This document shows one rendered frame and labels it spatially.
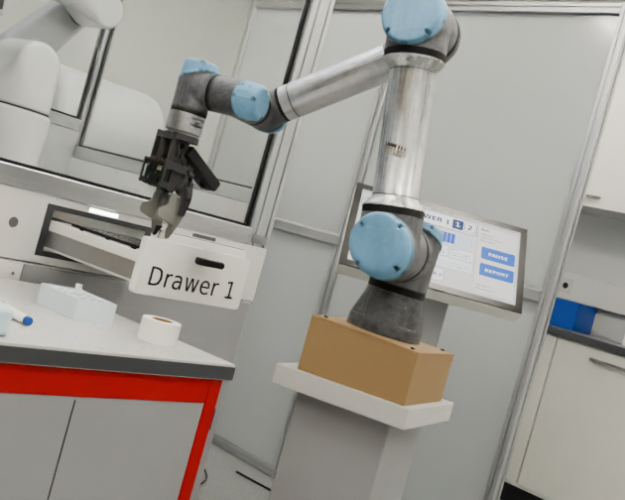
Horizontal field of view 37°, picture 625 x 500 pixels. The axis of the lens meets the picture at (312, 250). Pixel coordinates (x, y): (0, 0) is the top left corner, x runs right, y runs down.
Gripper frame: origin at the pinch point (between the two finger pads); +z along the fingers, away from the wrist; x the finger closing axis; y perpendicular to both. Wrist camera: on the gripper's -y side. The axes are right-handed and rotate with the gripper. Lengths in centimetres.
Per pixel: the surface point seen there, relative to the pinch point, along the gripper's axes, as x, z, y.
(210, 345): -23, 27, -46
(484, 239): 11, -19, -107
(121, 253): 2.1, 6.1, 10.8
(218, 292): 10.7, 9.2, -9.2
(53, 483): 36, 39, 39
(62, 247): -16.8, 9.1, 11.1
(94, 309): 14.9, 15.6, 23.8
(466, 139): -45, -58, -172
